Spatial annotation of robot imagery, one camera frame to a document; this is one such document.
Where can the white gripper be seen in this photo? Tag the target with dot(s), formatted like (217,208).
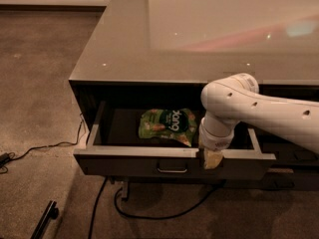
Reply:
(215,141)

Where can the grey drawer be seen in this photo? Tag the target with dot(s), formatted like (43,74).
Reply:
(302,180)
(289,154)
(115,151)

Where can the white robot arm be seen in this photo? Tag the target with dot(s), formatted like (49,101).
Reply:
(237,98)

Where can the grey drawer cabinet counter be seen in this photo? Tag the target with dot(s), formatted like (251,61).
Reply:
(160,54)

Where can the green snack bag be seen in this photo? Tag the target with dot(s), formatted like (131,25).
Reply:
(179,125)

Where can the black metal bar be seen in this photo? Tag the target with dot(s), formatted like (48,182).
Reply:
(51,213)

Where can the black power adapter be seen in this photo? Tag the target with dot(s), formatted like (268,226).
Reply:
(4,158)

